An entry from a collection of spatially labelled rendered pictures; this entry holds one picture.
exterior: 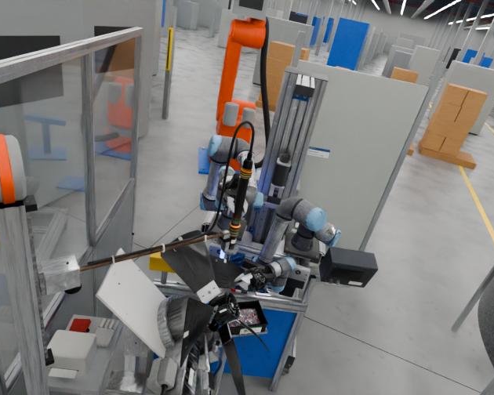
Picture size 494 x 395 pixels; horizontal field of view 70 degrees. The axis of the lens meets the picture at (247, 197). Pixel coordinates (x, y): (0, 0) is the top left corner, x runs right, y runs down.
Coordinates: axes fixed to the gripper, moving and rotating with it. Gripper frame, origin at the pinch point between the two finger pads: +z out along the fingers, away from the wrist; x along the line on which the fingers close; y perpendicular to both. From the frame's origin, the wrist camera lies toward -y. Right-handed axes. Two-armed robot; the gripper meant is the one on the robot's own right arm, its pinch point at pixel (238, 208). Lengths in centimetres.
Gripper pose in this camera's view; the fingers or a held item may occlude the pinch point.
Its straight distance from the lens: 133.2
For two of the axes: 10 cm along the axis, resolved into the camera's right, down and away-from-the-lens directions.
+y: -1.9, 8.6, 4.8
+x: -9.7, -0.7, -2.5
